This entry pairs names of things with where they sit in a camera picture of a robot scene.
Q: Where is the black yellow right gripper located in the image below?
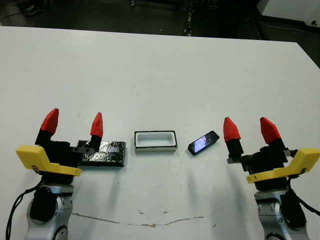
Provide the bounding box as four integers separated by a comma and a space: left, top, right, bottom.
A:
222, 116, 320, 192

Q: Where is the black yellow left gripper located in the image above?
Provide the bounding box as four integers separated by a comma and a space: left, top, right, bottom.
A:
15, 107, 104, 186

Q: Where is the dark shoe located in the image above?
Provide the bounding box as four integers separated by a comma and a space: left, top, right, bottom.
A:
21, 4, 46, 16

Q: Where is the aluminium frame post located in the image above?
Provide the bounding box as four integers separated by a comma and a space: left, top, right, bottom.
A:
183, 0, 198, 37

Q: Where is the black phone-like camera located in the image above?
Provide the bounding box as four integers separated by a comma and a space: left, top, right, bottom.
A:
187, 130, 221, 156

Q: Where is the white cabinet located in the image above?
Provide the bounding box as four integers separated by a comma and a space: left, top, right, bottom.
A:
259, 0, 320, 26

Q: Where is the white camera box base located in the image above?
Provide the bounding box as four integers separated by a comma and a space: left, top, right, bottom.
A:
133, 129, 179, 155

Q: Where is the black glossy box lid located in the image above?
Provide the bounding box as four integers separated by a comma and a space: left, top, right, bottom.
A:
76, 139, 128, 169

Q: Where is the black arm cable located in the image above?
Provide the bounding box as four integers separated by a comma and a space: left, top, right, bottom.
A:
287, 174, 320, 218
5, 184, 48, 240

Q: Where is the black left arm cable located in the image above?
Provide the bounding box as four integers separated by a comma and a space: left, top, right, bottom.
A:
5, 184, 48, 240

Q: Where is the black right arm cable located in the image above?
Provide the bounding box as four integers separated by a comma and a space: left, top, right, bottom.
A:
287, 174, 320, 218

